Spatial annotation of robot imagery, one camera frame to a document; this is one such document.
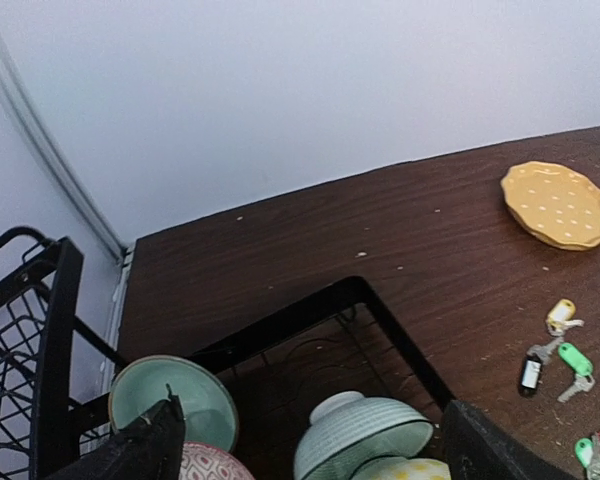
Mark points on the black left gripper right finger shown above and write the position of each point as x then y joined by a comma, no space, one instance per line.
476,448

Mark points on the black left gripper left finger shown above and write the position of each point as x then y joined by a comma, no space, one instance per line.
150,447

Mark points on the green tag key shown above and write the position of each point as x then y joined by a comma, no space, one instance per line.
583,449
582,368

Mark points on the teal bowl in stand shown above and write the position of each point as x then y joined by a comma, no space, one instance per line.
209,412

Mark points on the patterned plate in stand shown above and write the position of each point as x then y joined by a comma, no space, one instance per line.
398,468

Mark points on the black tag key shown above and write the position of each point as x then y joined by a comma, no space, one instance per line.
536,359

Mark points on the yellow tag key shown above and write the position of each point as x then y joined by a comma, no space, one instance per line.
561,318

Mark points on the yellow polka dot plate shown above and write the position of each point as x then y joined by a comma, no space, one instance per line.
557,205

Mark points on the black wire dish rack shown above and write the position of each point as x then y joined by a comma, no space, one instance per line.
43,427

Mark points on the left aluminium corner post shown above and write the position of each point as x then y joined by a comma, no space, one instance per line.
26,119

